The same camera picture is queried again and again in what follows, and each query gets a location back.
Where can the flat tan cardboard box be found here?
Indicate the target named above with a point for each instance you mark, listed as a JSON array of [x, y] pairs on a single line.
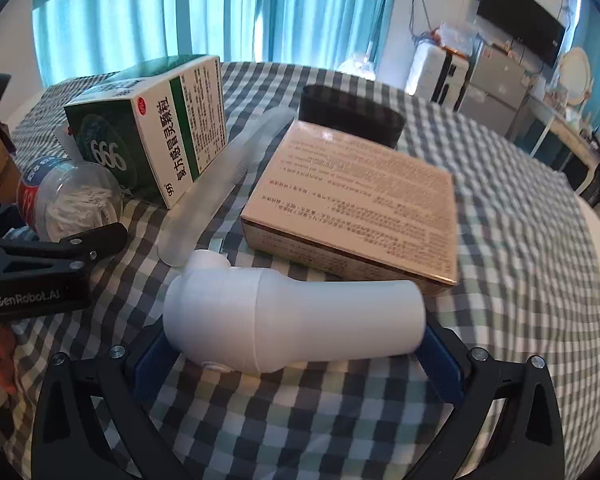
[[360, 200]]

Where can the frosted white plastic tube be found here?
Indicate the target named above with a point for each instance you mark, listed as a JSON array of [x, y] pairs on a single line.
[[205, 200]]

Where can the clear plastic bag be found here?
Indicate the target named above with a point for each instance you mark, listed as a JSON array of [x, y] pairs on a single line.
[[455, 37]]

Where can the white oval mirror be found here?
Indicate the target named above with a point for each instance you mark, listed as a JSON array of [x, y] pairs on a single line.
[[574, 77]]

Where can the clear cotton swab jar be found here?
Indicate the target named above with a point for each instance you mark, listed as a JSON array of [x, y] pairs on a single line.
[[70, 200]]

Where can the black wall television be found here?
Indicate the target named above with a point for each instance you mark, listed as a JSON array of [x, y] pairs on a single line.
[[520, 17]]

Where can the green and white medicine box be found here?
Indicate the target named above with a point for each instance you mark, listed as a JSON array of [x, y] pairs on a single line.
[[170, 120]]

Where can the white suitcase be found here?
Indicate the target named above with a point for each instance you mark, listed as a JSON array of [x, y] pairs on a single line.
[[432, 77]]

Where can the white dressing table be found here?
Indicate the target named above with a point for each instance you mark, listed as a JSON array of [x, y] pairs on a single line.
[[565, 145]]

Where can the teal window curtain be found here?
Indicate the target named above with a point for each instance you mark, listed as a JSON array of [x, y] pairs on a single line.
[[205, 10]]

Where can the white handheld plastic device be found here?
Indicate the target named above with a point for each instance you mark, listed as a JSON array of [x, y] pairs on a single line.
[[290, 315]]

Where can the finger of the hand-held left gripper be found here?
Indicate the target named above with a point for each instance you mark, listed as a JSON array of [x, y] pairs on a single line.
[[55, 255]]

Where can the silver refrigerator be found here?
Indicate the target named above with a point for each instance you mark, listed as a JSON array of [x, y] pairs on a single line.
[[495, 87]]

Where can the black case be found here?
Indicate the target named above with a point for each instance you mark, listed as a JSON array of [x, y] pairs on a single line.
[[350, 115]]

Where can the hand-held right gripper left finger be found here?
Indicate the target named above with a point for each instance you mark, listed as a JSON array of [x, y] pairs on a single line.
[[152, 366]]

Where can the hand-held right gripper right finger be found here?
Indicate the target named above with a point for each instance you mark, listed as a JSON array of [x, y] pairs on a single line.
[[437, 366]]

